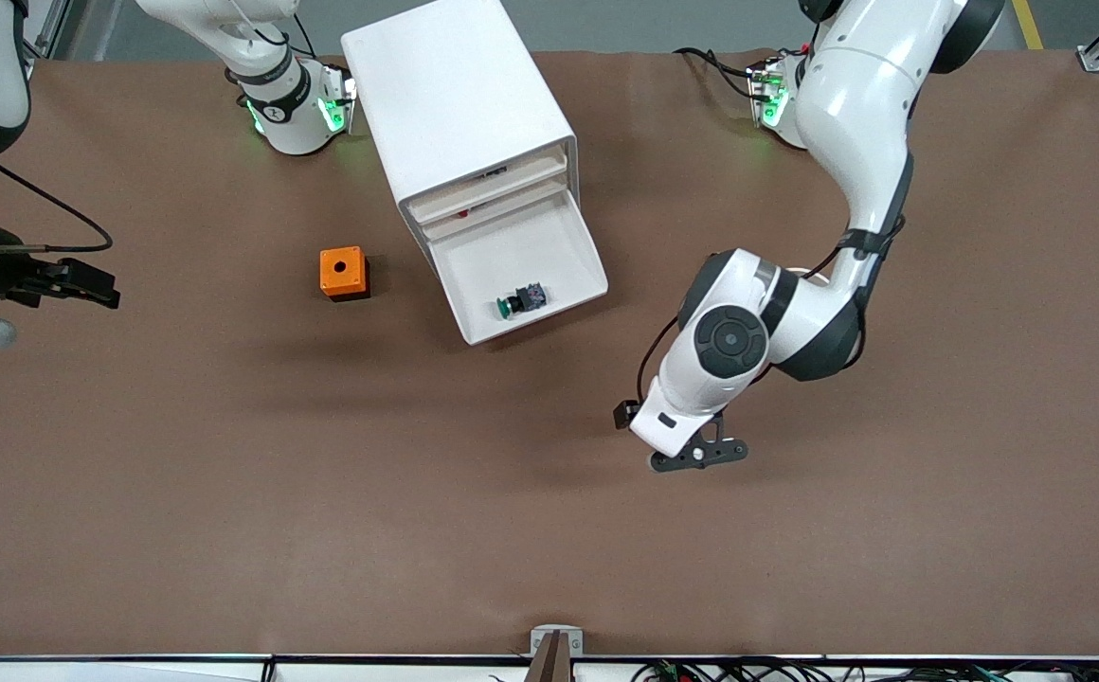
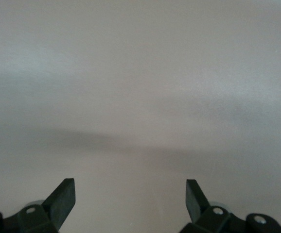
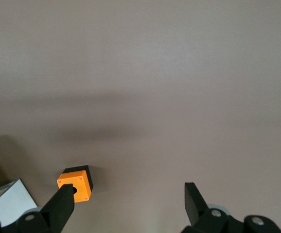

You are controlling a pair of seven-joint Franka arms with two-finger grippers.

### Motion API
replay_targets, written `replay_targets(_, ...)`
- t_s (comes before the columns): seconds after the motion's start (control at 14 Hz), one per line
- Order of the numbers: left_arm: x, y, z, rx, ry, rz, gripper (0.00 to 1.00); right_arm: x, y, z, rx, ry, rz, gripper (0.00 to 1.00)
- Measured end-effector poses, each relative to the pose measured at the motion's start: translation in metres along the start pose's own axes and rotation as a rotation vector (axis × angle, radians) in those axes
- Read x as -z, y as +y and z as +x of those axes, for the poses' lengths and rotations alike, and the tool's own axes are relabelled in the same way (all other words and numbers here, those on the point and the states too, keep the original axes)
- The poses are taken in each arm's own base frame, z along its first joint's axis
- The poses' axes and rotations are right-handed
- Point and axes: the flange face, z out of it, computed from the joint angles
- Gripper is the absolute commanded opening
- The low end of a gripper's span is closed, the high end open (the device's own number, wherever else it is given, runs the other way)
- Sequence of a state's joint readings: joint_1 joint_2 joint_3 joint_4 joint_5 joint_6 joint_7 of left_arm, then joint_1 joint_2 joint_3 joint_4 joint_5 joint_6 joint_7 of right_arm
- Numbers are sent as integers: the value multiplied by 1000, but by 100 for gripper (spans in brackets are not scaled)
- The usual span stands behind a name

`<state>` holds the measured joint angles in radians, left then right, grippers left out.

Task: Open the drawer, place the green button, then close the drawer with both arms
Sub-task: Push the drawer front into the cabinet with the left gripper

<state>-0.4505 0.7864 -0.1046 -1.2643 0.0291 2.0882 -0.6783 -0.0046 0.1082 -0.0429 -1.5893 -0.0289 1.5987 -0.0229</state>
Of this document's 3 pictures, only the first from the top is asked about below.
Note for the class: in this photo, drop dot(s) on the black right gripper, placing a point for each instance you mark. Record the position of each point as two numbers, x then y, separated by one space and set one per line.
2 273

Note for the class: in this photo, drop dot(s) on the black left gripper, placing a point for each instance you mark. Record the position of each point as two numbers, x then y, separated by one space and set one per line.
620 417

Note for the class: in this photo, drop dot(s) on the green mushroom push button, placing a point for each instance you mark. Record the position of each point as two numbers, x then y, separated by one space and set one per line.
521 301

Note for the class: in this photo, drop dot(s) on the white plastic drawer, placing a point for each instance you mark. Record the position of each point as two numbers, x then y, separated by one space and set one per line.
521 174
512 194
512 256

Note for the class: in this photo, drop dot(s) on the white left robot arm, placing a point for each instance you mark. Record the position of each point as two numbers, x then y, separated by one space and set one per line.
853 114

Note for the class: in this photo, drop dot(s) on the orange button box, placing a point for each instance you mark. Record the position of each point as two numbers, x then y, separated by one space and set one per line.
341 270

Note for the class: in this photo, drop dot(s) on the white drawer cabinet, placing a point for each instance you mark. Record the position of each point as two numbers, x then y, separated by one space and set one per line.
455 95

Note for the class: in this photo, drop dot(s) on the grey metal bracket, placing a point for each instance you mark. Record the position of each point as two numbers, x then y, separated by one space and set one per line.
540 642

